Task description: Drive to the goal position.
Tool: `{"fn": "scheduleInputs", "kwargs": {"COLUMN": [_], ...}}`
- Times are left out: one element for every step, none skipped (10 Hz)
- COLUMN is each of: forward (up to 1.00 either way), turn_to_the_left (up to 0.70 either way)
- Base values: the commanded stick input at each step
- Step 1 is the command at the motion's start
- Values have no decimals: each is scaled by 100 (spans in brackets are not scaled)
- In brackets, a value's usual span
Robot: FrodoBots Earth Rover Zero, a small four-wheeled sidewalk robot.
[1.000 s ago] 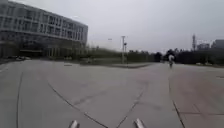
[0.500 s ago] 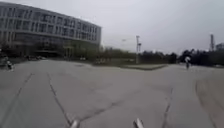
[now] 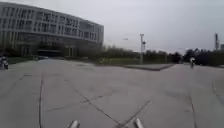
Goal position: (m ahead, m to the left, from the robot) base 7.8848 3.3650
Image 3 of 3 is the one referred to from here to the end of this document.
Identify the robot's own part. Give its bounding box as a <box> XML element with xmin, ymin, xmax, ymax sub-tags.
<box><xmin>132</xmin><ymin>117</ymin><xmax>144</xmax><ymax>128</ymax></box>
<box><xmin>67</xmin><ymin>119</ymin><xmax>81</xmax><ymax>128</ymax></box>

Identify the tall tower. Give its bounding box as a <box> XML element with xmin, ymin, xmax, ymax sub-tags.
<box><xmin>214</xmin><ymin>32</ymin><xmax>220</xmax><ymax>52</ymax></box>

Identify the grass strip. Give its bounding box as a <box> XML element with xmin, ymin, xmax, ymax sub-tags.
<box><xmin>96</xmin><ymin>58</ymin><xmax>168</xmax><ymax>66</ymax></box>

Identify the large grey glass building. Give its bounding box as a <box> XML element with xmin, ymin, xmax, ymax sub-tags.
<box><xmin>0</xmin><ymin>1</ymin><xmax>105</xmax><ymax>58</ymax></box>

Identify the row of trees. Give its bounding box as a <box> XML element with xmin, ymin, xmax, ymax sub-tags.
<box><xmin>78</xmin><ymin>45</ymin><xmax>184</xmax><ymax>64</ymax></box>

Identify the pale pole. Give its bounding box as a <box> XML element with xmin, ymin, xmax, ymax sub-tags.
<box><xmin>139</xmin><ymin>33</ymin><xmax>147</xmax><ymax>65</ymax></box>

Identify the person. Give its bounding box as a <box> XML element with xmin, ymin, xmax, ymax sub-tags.
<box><xmin>189</xmin><ymin>56</ymin><xmax>196</xmax><ymax>70</ymax></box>

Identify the vehicle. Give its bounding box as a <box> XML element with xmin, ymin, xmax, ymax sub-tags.
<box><xmin>0</xmin><ymin>55</ymin><xmax>10</xmax><ymax>70</ymax></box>

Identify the dark hedge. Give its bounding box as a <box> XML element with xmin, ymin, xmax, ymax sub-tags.
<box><xmin>194</xmin><ymin>50</ymin><xmax>224</xmax><ymax>67</ymax></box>

